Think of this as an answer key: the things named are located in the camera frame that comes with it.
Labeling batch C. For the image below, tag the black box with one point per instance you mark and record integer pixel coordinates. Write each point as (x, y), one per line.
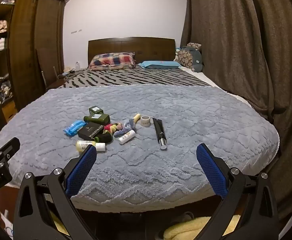
(91, 132)

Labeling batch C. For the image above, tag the dark green plain bottle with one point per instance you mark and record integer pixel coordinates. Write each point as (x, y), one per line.
(103, 138)

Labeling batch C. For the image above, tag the dark wooden headboard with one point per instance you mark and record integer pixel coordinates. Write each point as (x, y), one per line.
(148, 47)

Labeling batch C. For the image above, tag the small dark green jar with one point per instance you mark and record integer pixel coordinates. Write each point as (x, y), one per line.
(96, 110)

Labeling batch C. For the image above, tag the yellow fluffy cloth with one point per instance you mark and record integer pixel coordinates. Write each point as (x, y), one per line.
(193, 227)

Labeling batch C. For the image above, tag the zebra striped blanket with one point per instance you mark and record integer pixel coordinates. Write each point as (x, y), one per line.
(141, 77)

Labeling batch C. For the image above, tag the blue-grey scrunchie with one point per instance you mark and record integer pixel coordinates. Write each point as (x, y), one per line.
(127, 127)

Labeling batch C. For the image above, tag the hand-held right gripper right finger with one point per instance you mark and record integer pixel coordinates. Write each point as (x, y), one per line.
(212, 172)

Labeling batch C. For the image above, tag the brown wooden wardrobe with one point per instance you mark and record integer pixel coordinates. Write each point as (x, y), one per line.
(28, 42)

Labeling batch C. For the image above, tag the white bottle with orange print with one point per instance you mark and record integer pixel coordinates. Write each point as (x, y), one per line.
(126, 137)

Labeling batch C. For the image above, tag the pale yellow bottle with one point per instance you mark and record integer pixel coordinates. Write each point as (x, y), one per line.
(83, 145)

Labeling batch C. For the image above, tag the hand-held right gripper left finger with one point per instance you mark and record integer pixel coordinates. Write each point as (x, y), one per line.
(82, 170)

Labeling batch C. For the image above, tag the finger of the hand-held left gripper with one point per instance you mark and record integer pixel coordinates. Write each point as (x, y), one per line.
(7, 150)

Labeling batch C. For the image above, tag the blue pillow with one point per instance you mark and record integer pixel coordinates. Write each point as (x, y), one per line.
(159, 64)

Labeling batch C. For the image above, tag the black tube with silver cap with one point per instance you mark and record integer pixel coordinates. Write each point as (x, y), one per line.
(159, 130)

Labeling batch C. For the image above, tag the plaid pillow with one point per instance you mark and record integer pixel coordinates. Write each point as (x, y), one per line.
(111, 60)

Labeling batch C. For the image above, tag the yellow tube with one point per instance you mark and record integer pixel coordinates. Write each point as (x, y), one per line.
(136, 117)

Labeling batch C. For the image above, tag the brown curtain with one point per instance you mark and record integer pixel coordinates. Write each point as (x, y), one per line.
(235, 42)

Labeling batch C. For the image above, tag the bedside table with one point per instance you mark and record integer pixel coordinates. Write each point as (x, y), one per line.
(58, 81)

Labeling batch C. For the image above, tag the grey-blue plush blanket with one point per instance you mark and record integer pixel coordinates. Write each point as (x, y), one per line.
(160, 160)

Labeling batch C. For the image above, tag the white paper booklet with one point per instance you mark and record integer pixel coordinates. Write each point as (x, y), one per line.
(7, 226)

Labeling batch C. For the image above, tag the tape roll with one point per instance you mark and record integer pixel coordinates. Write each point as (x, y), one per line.
(145, 123)

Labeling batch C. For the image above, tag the blue wipes packet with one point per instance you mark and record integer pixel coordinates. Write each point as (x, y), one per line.
(74, 128)

